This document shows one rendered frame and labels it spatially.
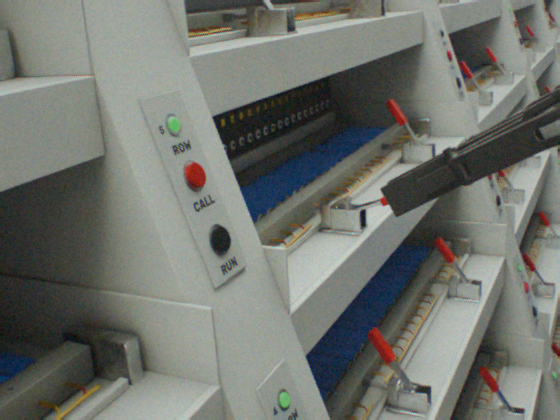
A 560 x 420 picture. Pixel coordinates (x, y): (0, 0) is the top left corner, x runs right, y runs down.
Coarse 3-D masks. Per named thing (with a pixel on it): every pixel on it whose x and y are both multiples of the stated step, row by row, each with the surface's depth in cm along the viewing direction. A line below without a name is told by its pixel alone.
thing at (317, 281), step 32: (320, 128) 99; (416, 128) 100; (448, 128) 100; (256, 160) 82; (384, 160) 89; (384, 224) 67; (288, 256) 59; (320, 256) 58; (352, 256) 59; (384, 256) 68; (288, 288) 48; (320, 288) 53; (352, 288) 60; (320, 320) 53
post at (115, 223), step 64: (128, 0) 41; (128, 64) 40; (128, 128) 39; (0, 192) 44; (64, 192) 41; (128, 192) 39; (0, 256) 45; (64, 256) 43; (128, 256) 40; (192, 256) 41; (256, 256) 46; (256, 320) 45; (256, 384) 43
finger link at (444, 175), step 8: (440, 168) 57; (448, 168) 56; (456, 168) 54; (464, 168) 54; (424, 176) 58; (432, 176) 57; (440, 176) 56; (448, 176) 56; (456, 176) 55; (464, 176) 54; (424, 184) 57; (432, 184) 57; (440, 184) 57; (424, 192) 57
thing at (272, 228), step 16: (400, 128) 97; (368, 144) 88; (352, 160) 80; (368, 160) 84; (320, 176) 74; (336, 176) 74; (352, 176) 79; (368, 176) 79; (304, 192) 69; (320, 192) 70; (336, 192) 74; (288, 208) 64; (304, 208) 66; (256, 224) 60; (272, 224) 60; (288, 224) 63; (272, 240) 60
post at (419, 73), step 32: (384, 64) 102; (416, 64) 100; (352, 96) 105; (384, 96) 103; (416, 96) 101; (448, 96) 99; (448, 192) 103; (480, 192) 101; (512, 256) 106; (512, 288) 103; (512, 320) 105; (544, 352) 109; (544, 384) 106; (544, 416) 107
